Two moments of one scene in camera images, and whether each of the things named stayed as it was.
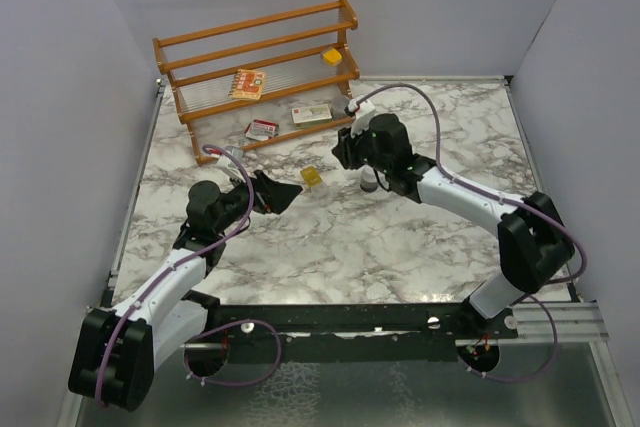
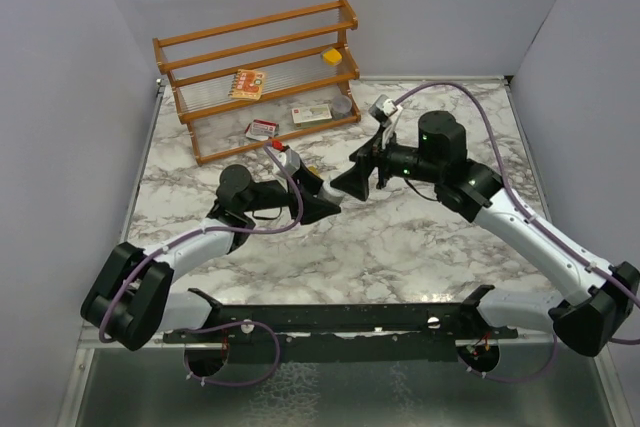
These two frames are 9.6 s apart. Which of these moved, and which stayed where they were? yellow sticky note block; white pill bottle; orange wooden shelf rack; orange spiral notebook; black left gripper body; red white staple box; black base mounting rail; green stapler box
Moved: black left gripper body; white pill bottle
Stayed: red white staple box; orange spiral notebook; yellow sticky note block; green stapler box; orange wooden shelf rack; black base mounting rail
